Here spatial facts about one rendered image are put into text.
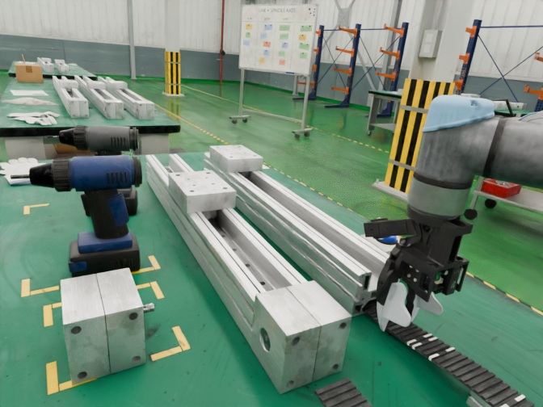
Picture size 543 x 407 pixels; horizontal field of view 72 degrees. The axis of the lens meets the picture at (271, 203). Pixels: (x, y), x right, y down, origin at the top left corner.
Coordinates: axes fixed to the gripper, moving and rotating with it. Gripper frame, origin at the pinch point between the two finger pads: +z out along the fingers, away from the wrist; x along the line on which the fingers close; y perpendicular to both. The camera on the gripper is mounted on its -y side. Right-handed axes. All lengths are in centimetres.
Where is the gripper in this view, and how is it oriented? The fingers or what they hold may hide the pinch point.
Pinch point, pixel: (394, 316)
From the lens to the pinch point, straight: 67.8
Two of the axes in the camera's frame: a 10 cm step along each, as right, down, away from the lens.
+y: 4.6, 3.6, -8.1
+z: -0.8, 9.3, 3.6
